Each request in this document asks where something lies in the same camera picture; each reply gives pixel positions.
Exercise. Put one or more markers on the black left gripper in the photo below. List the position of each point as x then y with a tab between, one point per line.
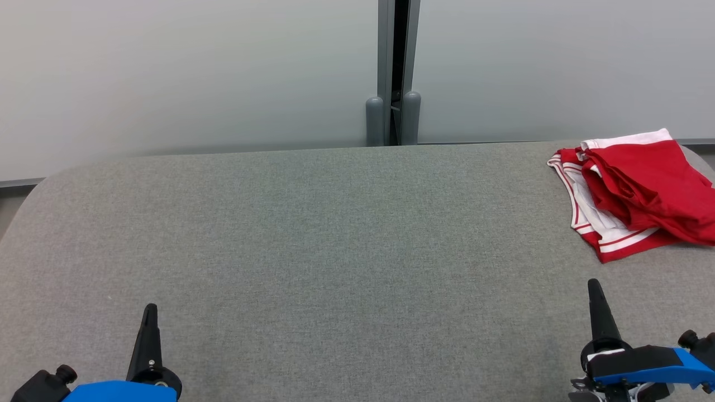
170	382

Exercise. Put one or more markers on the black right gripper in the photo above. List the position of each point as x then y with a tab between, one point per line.
631	357

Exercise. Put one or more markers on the red Bulls jersey white sleeves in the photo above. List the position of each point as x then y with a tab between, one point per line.
592	223

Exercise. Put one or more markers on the grey rounded partition foot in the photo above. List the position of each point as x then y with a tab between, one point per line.
375	123
411	117

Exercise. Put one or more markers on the blue left camera bracket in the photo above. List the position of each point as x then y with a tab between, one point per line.
117	392

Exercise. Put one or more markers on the blue camera bracket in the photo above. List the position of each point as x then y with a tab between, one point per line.
642	375
117	392

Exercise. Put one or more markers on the blue right camera bracket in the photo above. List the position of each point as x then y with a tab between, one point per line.
642	375

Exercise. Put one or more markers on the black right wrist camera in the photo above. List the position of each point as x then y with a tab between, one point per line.
705	346

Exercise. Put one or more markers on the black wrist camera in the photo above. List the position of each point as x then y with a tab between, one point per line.
705	346
39	388

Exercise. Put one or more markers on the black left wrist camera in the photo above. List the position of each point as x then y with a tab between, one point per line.
39	388

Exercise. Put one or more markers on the grey partition base rail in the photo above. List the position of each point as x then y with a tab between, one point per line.
695	142
19	183

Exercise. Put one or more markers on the grey partition joint post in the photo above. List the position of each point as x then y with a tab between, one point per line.
384	44

